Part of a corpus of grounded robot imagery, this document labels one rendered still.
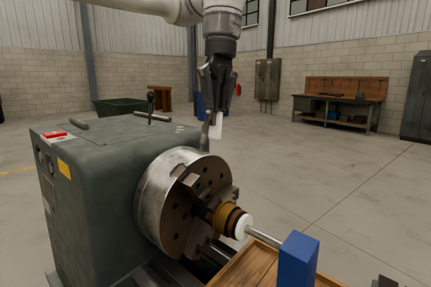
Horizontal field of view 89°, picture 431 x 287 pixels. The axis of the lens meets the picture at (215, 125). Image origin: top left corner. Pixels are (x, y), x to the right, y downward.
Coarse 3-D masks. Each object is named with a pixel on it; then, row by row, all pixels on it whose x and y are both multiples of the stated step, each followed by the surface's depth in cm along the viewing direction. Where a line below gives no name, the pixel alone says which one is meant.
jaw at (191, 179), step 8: (176, 168) 60; (184, 168) 59; (176, 176) 58; (184, 176) 59; (192, 176) 58; (184, 184) 57; (192, 184) 56; (200, 184) 58; (192, 192) 57; (200, 192) 58; (208, 192) 58; (192, 200) 62; (200, 200) 57; (208, 200) 58; (216, 200) 59; (208, 208) 58; (216, 208) 58
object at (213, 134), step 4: (220, 112) 53; (216, 116) 53; (220, 116) 53; (216, 120) 53; (220, 120) 53; (216, 124) 53; (212, 128) 54; (216, 128) 53; (212, 132) 54; (216, 132) 53; (208, 136) 55; (212, 136) 54; (216, 136) 53
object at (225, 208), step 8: (224, 208) 58; (232, 208) 58; (240, 208) 61; (216, 216) 58; (224, 216) 57; (232, 216) 56; (240, 216) 56; (216, 224) 57; (224, 224) 56; (232, 224) 55; (216, 232) 59; (224, 232) 56; (232, 232) 55
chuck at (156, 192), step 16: (176, 160) 62; (192, 160) 61; (208, 160) 65; (224, 160) 72; (160, 176) 59; (208, 176) 67; (224, 176) 73; (144, 192) 60; (160, 192) 56; (176, 192) 57; (144, 208) 58; (160, 208) 54; (176, 208) 58; (192, 208) 72; (144, 224) 59; (160, 224) 55; (176, 224) 59; (160, 240) 56; (176, 240) 60; (176, 256) 61
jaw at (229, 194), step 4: (228, 184) 75; (224, 188) 73; (228, 188) 73; (232, 188) 73; (236, 188) 73; (216, 192) 70; (220, 192) 70; (224, 192) 70; (228, 192) 70; (232, 192) 71; (236, 192) 72; (220, 196) 68; (224, 196) 68; (228, 196) 68; (232, 196) 68; (236, 196) 69; (224, 200) 66; (232, 200) 66
